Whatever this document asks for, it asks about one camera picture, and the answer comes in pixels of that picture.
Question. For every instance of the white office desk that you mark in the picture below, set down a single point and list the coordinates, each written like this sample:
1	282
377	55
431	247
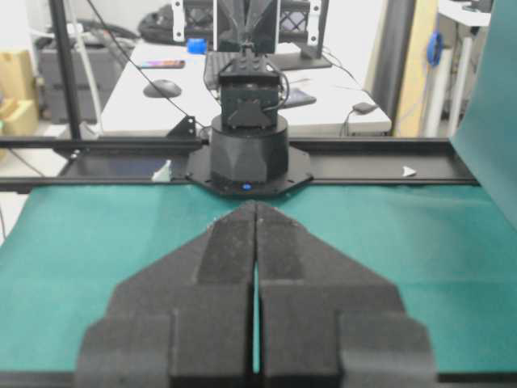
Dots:
129	111

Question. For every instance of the black aluminium frame rail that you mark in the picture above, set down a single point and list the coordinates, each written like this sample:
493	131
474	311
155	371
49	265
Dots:
164	161

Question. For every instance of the smartphone with colourful screen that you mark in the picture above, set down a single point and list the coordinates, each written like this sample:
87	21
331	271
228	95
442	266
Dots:
163	65

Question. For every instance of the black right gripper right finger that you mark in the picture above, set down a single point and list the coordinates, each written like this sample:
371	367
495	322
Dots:
329	321

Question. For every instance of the black computer monitor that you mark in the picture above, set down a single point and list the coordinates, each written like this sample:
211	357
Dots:
299	40

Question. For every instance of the blue round cap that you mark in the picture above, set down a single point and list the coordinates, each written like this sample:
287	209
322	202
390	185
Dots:
197	46

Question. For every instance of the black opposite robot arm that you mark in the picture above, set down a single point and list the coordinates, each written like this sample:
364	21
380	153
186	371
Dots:
256	300

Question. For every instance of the black vertical frame post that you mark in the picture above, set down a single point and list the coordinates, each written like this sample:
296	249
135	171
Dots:
66	66

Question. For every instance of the black computer mouse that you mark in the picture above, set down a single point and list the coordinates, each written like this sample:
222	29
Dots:
162	88

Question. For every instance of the green cutting mat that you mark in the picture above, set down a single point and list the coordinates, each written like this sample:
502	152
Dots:
450	249

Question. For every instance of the grey drawer cabinet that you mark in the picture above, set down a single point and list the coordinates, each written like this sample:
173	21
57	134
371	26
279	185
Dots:
106	73

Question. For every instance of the black keyboard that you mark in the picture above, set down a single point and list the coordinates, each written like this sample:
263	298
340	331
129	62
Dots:
215	62

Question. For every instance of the cardboard box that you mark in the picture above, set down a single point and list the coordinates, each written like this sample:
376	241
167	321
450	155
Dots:
19	101

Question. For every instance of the black backpack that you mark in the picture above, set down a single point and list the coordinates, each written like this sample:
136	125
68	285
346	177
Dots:
157	27

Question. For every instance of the black power adapter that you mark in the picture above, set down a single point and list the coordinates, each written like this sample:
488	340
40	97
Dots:
364	108

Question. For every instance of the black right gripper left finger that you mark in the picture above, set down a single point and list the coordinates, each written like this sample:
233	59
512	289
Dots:
182	321

